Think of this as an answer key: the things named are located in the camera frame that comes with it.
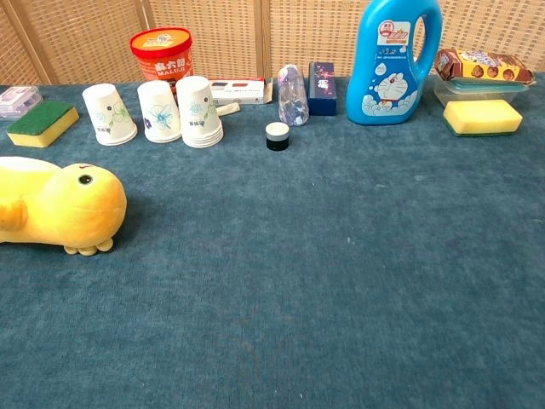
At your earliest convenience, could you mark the dark blue box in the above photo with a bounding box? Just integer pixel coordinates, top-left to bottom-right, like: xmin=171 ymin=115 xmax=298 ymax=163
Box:
xmin=307 ymin=61 xmax=338 ymax=117

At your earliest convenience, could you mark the chocolate cookie package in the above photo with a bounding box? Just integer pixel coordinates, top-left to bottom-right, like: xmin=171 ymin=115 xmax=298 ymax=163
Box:
xmin=433 ymin=48 xmax=536 ymax=85

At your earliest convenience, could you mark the yellow sponge thin green base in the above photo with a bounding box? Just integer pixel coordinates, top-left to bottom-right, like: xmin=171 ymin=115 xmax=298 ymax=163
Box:
xmin=442 ymin=99 xmax=524 ymax=138

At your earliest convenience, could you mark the yellow sponge thick green pad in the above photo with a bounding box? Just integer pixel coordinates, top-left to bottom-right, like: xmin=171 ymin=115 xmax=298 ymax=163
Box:
xmin=5 ymin=100 xmax=81 ymax=149

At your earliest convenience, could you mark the white paper cup blue flower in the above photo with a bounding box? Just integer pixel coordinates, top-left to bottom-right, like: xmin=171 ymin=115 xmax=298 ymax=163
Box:
xmin=136 ymin=79 xmax=183 ymax=144

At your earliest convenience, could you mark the stack of white paper cups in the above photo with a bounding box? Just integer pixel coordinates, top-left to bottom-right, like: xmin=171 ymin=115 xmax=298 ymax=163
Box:
xmin=175 ymin=75 xmax=225 ymax=149

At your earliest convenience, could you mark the yellow plush toy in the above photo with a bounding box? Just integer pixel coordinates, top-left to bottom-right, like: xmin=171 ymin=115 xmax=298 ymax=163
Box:
xmin=0 ymin=156 xmax=128 ymax=256

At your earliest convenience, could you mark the flat white box red print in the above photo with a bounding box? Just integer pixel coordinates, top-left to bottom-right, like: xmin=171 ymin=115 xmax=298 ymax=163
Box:
xmin=208 ymin=78 xmax=273 ymax=107

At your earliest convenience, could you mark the clear plastic container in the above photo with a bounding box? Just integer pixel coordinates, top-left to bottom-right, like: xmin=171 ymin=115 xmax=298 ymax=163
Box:
xmin=433 ymin=75 xmax=536 ymax=107

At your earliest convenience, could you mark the red instant noodle tub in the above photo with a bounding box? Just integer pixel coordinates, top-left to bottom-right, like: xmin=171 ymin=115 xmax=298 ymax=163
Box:
xmin=129 ymin=26 xmax=195 ymax=93

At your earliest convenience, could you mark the small black jar white lid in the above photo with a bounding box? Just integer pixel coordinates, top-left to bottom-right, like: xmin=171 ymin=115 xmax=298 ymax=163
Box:
xmin=266 ymin=122 xmax=290 ymax=151

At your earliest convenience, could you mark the blue detergent bottle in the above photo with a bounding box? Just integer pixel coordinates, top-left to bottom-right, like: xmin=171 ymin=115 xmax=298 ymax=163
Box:
xmin=345 ymin=0 xmax=444 ymax=126

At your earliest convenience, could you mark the woven rattan folding screen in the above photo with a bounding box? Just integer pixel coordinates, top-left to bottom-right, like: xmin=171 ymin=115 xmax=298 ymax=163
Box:
xmin=0 ymin=0 xmax=545 ymax=86

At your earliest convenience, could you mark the white paper cup green flower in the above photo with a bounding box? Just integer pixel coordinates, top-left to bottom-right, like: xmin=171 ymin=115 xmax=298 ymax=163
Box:
xmin=82 ymin=83 xmax=139 ymax=147

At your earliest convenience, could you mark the clear plastic case purple insert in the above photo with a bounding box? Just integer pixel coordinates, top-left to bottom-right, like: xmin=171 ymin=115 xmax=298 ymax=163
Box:
xmin=0 ymin=85 xmax=43 ymax=120

